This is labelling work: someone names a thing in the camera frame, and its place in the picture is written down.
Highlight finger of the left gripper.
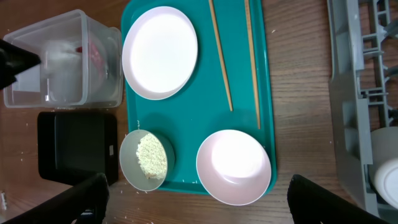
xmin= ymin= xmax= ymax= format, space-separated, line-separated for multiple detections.
xmin=1 ymin=39 xmax=41 ymax=90

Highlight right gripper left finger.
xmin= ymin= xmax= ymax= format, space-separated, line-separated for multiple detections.
xmin=7 ymin=173 xmax=109 ymax=224

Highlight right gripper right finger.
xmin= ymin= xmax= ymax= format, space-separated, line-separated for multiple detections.
xmin=287 ymin=174 xmax=387 ymax=224

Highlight white tissue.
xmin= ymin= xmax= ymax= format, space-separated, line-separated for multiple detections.
xmin=42 ymin=40 xmax=82 ymax=104

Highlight grey bowl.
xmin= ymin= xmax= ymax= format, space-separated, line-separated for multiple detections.
xmin=119 ymin=129 xmax=175 ymax=192

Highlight red snack wrapper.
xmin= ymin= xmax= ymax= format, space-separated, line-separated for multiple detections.
xmin=87 ymin=36 xmax=109 ymax=85

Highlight white round plate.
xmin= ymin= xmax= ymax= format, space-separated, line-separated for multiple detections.
xmin=122 ymin=6 xmax=198 ymax=100

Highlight wooden chopstick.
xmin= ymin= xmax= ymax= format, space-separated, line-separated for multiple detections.
xmin=244 ymin=0 xmax=261 ymax=129
xmin=208 ymin=0 xmax=233 ymax=111

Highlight grey dishwasher rack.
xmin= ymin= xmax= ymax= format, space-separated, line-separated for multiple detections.
xmin=327 ymin=1 xmax=397 ymax=223

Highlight black tray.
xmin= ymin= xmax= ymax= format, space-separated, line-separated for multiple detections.
xmin=37 ymin=112 xmax=119 ymax=185

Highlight clear plastic bin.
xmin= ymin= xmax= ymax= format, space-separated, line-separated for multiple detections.
xmin=3 ymin=9 xmax=124 ymax=109

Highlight teal serving tray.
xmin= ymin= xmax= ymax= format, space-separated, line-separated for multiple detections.
xmin=121 ymin=1 xmax=277 ymax=194

